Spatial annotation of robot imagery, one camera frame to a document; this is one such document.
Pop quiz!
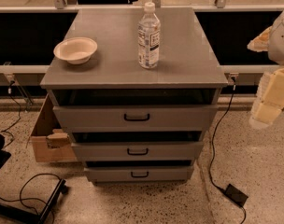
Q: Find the brown cardboard box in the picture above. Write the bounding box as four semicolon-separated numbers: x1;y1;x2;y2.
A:
30;96;77;162

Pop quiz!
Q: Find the white paper bowl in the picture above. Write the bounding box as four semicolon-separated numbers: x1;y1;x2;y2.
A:
53;37;98;64

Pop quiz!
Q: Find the grey drawer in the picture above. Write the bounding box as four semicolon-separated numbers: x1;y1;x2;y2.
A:
53;105;217;133
84;165;193;183
72;141;203;161

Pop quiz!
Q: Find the black power adapter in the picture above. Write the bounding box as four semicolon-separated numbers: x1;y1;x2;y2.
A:
224;184;249;207

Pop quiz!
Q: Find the black wall cable left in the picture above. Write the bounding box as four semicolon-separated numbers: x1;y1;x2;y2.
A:
0;80;22;148

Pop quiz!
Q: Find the black adapter cable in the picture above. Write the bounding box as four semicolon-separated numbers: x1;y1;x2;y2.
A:
207;84;248;224

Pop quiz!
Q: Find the grey drawer cabinet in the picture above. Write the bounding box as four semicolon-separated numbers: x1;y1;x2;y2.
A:
41;7;227;169

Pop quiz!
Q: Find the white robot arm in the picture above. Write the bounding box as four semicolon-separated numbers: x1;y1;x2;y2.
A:
247;10;284;130

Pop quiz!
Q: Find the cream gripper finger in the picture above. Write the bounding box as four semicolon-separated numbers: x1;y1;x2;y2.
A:
249;66;284;130

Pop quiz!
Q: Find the grey bottom drawer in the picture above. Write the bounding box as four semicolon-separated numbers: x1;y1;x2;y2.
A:
84;165;193;183

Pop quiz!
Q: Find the black floor cable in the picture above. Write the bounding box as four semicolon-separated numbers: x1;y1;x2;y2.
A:
0;173;63;224

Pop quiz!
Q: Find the black stand base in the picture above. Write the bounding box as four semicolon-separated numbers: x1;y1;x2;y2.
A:
0;178;68;224

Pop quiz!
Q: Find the clear plastic water bottle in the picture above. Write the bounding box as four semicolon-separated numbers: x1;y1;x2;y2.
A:
138;2;161;69

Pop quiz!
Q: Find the grey top drawer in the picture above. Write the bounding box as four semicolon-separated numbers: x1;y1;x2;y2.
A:
53;105;217;133

